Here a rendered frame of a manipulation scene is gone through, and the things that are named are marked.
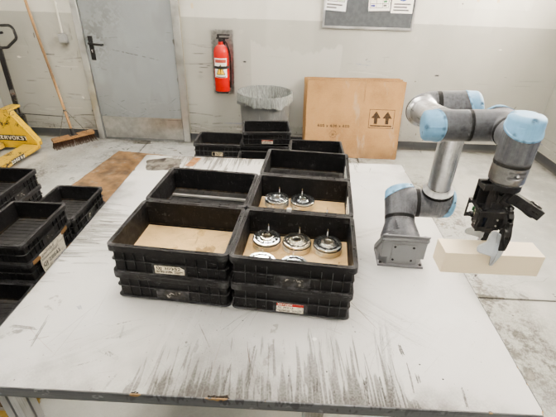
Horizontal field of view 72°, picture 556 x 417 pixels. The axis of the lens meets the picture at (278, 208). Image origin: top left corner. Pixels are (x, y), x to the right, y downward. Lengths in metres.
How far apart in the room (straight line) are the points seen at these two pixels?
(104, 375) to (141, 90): 3.76
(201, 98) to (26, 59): 1.90
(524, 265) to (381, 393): 0.50
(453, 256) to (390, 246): 0.54
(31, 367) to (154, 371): 0.35
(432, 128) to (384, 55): 3.46
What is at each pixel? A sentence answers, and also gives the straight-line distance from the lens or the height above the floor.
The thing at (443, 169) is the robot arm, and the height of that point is 1.09.
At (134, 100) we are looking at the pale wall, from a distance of 4.74.
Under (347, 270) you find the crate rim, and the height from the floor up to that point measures 0.92.
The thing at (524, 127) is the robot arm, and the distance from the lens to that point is 0.93.
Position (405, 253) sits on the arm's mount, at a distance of 1.58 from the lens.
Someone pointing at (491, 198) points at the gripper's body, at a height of 1.25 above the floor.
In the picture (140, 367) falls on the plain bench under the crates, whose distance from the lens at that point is 1.26.
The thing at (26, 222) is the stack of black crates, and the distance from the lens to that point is 2.52.
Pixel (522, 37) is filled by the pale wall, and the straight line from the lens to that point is 4.86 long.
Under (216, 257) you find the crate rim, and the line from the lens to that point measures 1.21.
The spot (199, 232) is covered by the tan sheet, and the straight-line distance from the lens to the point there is 1.50.
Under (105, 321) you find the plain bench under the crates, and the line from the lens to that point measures 1.41.
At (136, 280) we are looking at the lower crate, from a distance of 1.40.
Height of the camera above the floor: 1.67
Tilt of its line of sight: 31 degrees down
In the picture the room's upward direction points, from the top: 2 degrees clockwise
